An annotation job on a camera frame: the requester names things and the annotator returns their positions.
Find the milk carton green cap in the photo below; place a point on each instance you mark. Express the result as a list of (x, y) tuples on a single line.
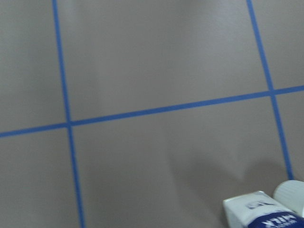
[(258, 210)]

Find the white mug grey inside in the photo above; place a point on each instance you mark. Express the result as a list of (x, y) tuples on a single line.
[(290, 193)]

